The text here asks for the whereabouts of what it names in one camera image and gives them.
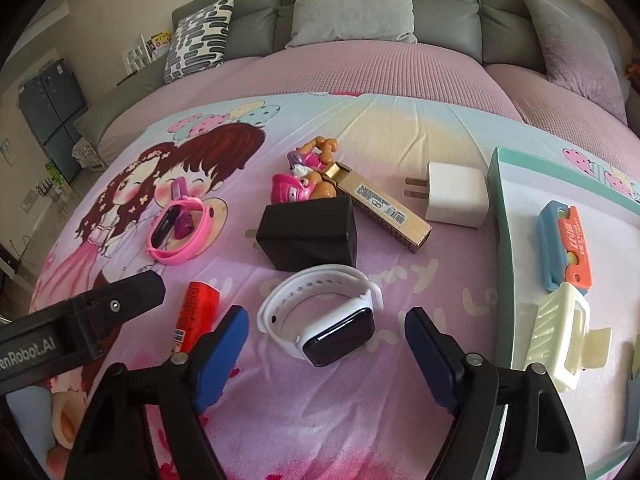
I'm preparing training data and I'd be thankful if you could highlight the purple small comb toy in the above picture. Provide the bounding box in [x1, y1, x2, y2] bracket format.
[170, 177, 186, 200]

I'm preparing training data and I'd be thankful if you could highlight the light grey middle pillow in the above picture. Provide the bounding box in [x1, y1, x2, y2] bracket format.
[286, 0, 416, 49]

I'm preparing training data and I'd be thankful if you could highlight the white smart watch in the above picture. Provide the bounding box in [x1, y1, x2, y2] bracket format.
[256, 264, 384, 367]

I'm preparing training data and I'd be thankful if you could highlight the pink waffle sofa cover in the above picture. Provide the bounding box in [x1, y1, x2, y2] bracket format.
[96, 41, 639, 176]

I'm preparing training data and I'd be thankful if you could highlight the black power adapter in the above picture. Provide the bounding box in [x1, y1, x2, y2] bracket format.
[256, 196, 358, 272]

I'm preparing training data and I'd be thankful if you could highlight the white picture frame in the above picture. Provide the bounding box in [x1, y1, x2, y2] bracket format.
[122, 30, 172, 75]

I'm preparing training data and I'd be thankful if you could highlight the green eraser block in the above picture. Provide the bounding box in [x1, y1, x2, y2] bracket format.
[630, 335, 640, 379]

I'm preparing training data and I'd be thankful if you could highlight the gold patterned long box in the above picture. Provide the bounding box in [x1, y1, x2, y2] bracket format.
[322, 162, 432, 254]

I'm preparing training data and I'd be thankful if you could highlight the white wall charger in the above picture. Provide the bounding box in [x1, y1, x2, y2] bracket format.
[404, 162, 489, 229]

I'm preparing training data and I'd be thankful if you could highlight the grey sofa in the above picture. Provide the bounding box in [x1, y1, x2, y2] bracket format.
[72, 0, 640, 156]

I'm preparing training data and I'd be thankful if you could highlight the dark blue cabinet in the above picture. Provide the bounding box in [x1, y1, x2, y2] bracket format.
[18, 58, 87, 182]

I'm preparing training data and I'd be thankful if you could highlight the pink cartoon dog toy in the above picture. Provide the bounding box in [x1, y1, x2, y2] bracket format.
[270, 136, 338, 205]

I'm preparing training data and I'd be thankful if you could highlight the teal rimmed white tray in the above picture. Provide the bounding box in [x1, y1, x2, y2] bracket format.
[488, 148, 639, 479]

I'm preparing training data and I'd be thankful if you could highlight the grey purple right pillow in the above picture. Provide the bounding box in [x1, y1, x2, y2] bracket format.
[523, 0, 628, 126]

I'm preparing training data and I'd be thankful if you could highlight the cartoon couple printed sheet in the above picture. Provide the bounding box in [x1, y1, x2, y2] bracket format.
[30, 93, 639, 479]

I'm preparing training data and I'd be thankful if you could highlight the red glue bottle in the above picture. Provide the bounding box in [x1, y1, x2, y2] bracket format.
[171, 281, 220, 354]

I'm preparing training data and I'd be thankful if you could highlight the pink fitness band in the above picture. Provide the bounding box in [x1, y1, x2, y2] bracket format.
[146, 196, 214, 266]

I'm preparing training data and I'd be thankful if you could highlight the black white patterned pillow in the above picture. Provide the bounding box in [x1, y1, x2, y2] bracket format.
[163, 0, 234, 84]

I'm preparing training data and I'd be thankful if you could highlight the white hair claw clip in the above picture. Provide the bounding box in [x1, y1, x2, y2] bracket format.
[524, 282, 612, 392]

